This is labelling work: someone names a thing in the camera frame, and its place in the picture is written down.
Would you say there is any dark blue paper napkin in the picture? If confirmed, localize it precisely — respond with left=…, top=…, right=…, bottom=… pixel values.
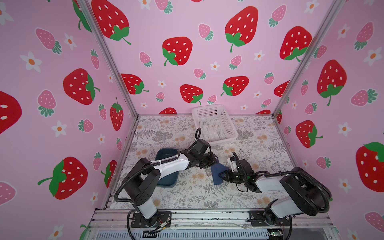
left=211, top=163, right=229, bottom=185

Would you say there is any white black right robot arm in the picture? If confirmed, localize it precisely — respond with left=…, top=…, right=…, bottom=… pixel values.
left=218, top=157, right=332, bottom=226

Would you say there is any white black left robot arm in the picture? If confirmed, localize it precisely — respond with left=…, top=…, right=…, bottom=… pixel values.
left=114, top=139, right=219, bottom=225

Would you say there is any white perforated plastic basket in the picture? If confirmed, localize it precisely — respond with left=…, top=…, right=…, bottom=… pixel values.
left=192, top=105, right=238, bottom=146

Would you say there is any dark teal plastic tray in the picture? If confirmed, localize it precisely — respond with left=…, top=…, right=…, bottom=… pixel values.
left=155, top=148, right=179, bottom=188

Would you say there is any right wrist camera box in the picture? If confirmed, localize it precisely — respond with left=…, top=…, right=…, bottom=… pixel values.
left=227, top=156, right=238, bottom=172

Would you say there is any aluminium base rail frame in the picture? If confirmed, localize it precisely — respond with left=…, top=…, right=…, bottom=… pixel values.
left=82, top=209, right=342, bottom=240

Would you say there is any aluminium corner post left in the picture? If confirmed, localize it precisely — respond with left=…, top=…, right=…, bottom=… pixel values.
left=79, top=0, right=139, bottom=120

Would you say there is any aluminium corner post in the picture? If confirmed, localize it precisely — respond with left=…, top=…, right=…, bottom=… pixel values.
left=272, top=0, right=345, bottom=120
left=79, top=0, right=139, bottom=120

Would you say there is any aluminium corner post right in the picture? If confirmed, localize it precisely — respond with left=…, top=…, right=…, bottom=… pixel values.
left=272, top=0, right=345, bottom=120

